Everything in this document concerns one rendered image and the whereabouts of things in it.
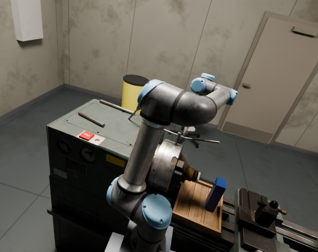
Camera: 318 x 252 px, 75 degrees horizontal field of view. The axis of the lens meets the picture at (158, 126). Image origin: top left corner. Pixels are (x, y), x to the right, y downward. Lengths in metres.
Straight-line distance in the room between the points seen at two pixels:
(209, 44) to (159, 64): 0.95
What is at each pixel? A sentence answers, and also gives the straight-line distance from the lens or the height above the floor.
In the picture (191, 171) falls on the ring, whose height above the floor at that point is 1.12.
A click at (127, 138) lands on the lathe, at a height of 1.26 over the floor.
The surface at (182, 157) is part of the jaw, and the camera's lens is 1.41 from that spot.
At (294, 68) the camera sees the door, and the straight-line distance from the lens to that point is 4.20.
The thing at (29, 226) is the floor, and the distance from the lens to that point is 2.40.
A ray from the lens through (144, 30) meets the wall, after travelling 4.00.
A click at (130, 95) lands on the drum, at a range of 3.63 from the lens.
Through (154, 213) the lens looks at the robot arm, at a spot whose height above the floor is 1.33.
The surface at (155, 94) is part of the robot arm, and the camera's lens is 0.67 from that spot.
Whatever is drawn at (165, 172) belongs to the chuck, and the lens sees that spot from 1.20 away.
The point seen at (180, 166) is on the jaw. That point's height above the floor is 1.18.
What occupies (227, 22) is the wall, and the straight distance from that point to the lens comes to 3.89.
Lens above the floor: 1.95
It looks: 30 degrees down
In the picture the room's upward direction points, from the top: 14 degrees clockwise
